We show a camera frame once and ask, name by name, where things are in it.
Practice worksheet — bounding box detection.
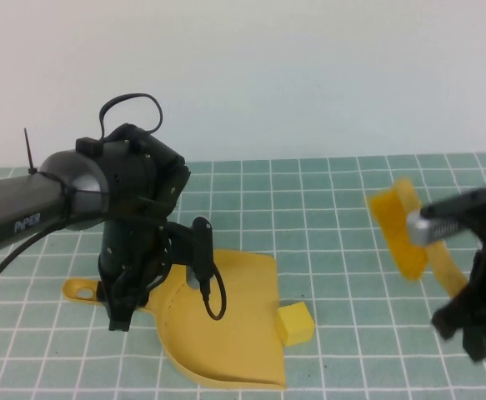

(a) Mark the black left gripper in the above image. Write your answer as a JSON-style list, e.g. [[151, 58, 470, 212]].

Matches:
[[97, 213, 173, 333]]

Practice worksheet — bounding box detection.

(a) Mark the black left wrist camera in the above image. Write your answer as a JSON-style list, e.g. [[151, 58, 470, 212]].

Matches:
[[190, 215, 215, 295]]

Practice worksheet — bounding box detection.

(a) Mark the thin black left wrist cable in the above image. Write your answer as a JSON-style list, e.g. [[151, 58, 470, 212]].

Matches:
[[98, 93, 163, 145]]

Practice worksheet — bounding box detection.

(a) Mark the black camera bracket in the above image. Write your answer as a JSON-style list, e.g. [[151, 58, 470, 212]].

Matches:
[[158, 220, 198, 268], [419, 186, 486, 228]]

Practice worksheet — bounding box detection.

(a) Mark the black left camera bracket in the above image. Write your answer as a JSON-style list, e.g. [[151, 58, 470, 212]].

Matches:
[[158, 220, 198, 268]]

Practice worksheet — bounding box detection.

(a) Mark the black right camera bracket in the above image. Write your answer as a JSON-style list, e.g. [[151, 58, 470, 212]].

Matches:
[[419, 186, 486, 228]]

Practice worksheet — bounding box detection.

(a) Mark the small yellow foam cube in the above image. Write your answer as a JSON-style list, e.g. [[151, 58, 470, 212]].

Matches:
[[276, 302, 315, 347]]

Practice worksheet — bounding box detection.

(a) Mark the black left cable clip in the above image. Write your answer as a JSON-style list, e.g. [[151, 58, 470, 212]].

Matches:
[[74, 136, 103, 159]]

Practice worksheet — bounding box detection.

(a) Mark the black left zip tie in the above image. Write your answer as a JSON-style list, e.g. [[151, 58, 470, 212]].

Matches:
[[23, 127, 75, 220]]

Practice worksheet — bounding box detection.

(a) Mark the yellow plastic dustpan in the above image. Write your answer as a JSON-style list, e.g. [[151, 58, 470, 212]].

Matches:
[[61, 247, 288, 392]]

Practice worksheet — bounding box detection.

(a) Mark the yellow hand brush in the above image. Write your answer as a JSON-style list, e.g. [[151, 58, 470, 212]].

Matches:
[[365, 177, 486, 374]]

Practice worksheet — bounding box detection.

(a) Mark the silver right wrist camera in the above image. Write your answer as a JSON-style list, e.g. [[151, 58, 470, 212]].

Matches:
[[406, 207, 463, 247]]

